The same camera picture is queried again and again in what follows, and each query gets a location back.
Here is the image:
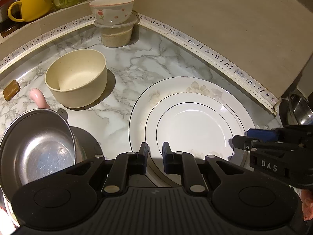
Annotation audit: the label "small white rimmed plate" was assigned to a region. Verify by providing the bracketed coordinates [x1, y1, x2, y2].
[145, 93, 247, 170]

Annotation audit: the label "brown soap bar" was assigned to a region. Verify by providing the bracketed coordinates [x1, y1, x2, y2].
[3, 80, 21, 101]

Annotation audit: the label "stainless steel bowl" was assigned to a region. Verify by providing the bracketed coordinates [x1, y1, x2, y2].
[1, 109, 86, 202]

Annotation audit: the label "large white floral plate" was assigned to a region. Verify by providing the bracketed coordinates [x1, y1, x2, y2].
[128, 77, 255, 187]

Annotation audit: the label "white floral ceramic bowl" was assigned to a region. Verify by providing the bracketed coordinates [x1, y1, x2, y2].
[89, 0, 136, 25]

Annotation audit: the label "music note edge tape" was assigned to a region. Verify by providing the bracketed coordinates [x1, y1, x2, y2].
[0, 12, 280, 116]

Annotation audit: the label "cream round bowl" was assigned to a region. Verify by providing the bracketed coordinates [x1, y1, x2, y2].
[45, 49, 107, 109]

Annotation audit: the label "person's right hand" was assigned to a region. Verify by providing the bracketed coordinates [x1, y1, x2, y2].
[300, 189, 313, 221]

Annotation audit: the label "steel pot at right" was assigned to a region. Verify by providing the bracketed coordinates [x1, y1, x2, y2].
[279, 91, 312, 127]

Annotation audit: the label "yellow ceramic mug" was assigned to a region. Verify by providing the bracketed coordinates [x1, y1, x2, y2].
[7, 0, 52, 22]

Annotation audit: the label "clear plastic grain container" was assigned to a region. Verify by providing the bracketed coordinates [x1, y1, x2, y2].
[94, 13, 139, 48]

